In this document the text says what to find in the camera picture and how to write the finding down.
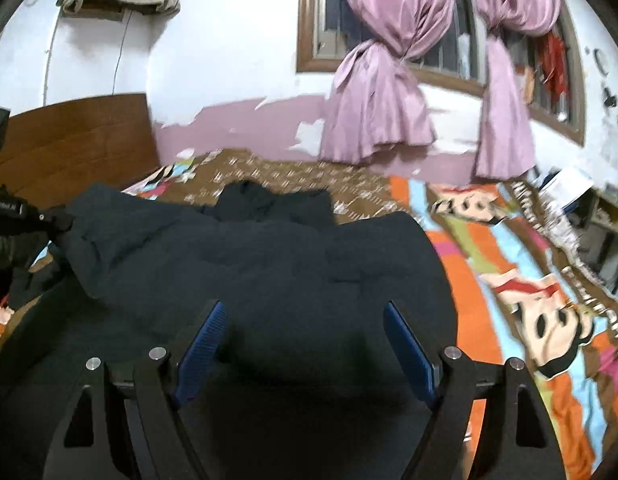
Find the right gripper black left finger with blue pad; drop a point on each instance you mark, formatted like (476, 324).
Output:
(124, 422)

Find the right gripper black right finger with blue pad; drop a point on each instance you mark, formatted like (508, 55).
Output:
(517, 439)

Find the black puffer jacket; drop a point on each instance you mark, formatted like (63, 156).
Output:
(305, 383)

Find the brown wooden headboard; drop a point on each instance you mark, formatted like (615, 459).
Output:
(52, 154)

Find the colourful cartoon bed blanket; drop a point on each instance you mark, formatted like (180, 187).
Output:
(517, 291)

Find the red item hanging at window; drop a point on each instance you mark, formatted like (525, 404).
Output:
(552, 57)

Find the pink satin left curtain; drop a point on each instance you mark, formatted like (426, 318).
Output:
(376, 102)

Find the pink satin curtain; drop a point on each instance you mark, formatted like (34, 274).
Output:
(506, 148)
(376, 102)

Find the pink satin right curtain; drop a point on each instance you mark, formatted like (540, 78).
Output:
(506, 148)

